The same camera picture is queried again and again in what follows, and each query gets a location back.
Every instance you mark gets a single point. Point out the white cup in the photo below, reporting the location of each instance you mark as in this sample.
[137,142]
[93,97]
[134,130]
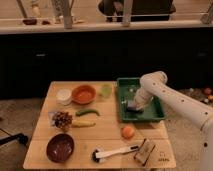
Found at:
[63,96]

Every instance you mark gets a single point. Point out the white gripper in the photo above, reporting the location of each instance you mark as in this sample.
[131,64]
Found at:
[142,98]

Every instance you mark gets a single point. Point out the orange fruit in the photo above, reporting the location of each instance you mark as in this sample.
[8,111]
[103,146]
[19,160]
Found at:
[127,132]

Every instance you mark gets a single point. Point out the dark maroon bowl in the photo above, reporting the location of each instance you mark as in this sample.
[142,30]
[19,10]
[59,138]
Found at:
[60,148]

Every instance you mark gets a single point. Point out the orange bowl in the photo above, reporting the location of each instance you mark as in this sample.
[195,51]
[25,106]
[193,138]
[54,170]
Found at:
[83,94]

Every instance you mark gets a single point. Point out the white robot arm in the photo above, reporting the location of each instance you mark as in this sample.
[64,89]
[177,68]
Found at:
[154,84]

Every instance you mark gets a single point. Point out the green chili pepper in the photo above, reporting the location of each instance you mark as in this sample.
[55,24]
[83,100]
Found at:
[86,111]

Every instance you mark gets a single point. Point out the dark chair in background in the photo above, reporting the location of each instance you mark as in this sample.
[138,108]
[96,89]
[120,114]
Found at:
[142,10]

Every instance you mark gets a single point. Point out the green plastic tray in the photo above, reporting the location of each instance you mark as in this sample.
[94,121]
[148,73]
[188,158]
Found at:
[153,112]

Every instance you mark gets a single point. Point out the wooden box with black rim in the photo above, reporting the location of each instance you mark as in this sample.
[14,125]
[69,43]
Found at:
[143,153]

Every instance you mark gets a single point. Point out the bunch of brown grapes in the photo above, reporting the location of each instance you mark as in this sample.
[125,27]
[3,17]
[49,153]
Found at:
[62,120]

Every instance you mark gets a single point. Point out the grey blue sponge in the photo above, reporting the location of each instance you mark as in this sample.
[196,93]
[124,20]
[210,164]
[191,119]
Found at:
[131,107]

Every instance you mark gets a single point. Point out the light green cup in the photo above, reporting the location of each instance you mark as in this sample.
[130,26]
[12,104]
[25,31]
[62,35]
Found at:
[106,90]

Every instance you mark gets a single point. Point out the black chair leg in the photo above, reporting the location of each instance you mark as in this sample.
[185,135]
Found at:
[21,138]

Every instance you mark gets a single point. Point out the white dish brush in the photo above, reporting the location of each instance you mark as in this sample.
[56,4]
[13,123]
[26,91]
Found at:
[98,155]

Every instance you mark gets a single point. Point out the yellow corn cob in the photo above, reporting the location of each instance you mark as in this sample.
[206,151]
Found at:
[78,123]

